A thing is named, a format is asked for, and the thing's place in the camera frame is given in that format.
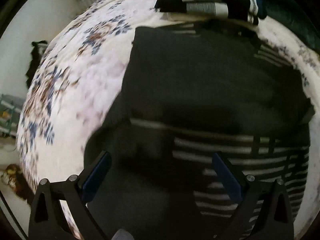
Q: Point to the white floral bed sheet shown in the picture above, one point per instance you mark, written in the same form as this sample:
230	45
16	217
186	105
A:
81	74

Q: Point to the black white striped garment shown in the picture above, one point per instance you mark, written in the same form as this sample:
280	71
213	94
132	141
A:
199	108

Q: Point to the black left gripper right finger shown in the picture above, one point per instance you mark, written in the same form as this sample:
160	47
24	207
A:
274	220

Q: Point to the green metal rack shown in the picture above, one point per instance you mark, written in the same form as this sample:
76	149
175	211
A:
11	108

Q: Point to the folded black grey striped clothes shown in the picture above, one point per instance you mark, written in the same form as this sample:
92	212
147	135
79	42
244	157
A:
250	11

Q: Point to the brown object on floor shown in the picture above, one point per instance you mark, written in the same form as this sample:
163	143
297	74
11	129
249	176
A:
14	178

